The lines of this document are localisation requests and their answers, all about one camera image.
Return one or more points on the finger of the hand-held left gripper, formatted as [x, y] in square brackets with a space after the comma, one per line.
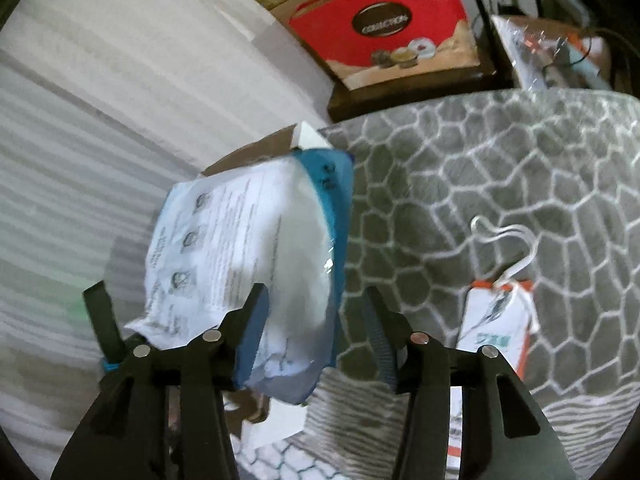
[105, 320]

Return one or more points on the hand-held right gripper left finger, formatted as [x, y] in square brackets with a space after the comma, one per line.
[250, 340]

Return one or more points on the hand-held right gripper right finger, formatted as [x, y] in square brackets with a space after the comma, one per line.
[377, 340]

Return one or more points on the face mask packet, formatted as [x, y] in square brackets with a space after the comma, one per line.
[280, 240]

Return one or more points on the white and brown cardboard box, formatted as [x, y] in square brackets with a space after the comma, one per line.
[260, 150]

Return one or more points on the white orange-edged packet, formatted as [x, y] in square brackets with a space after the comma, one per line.
[492, 320]

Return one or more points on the white red card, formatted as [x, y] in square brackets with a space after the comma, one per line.
[454, 440]

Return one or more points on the patterned fleece blanket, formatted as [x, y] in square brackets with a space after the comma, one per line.
[475, 160]

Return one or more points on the dark wooden table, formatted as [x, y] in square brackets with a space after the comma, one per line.
[400, 97]

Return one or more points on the clear plastic bag of parts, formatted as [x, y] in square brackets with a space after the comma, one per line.
[540, 45]

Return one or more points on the red gift bag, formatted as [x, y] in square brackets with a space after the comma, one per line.
[435, 0]

